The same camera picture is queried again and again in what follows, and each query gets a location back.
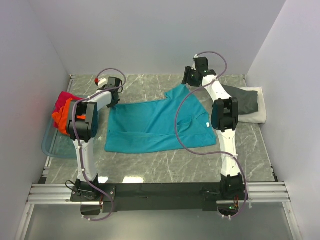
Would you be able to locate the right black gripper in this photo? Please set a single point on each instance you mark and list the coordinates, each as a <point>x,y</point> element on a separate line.
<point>188,70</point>

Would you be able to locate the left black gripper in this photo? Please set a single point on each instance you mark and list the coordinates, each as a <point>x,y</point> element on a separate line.
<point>111,105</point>

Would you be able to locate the teal t-shirt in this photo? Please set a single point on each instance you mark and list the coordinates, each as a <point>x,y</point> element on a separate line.
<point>167,124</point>

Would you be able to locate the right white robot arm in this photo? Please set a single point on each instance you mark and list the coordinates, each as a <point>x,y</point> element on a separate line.
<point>224,120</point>

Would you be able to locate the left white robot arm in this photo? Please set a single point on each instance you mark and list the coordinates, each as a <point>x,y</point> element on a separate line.
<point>87,183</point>

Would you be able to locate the magenta t-shirt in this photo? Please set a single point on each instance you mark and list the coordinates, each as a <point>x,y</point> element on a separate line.
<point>62,100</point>

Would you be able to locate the folded dark grey t-shirt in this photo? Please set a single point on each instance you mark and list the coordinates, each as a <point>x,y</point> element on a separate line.
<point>247,99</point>

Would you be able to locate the orange t-shirt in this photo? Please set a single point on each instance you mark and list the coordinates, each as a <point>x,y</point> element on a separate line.
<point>60,118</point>

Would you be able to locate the folded white t-shirt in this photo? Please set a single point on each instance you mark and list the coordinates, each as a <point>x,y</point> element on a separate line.
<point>259,117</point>

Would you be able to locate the translucent blue plastic basin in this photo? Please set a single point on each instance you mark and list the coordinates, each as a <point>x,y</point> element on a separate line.
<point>58,145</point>

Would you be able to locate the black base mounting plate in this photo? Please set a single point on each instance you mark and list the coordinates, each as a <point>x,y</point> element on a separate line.
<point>113,197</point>

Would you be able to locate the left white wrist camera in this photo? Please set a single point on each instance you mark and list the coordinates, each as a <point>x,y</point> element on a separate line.
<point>100,82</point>

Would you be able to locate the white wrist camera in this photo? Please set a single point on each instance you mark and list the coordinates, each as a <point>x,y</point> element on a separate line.
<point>195,62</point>
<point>100,82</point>

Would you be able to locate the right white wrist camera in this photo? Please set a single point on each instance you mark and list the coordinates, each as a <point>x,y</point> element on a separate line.
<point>195,62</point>

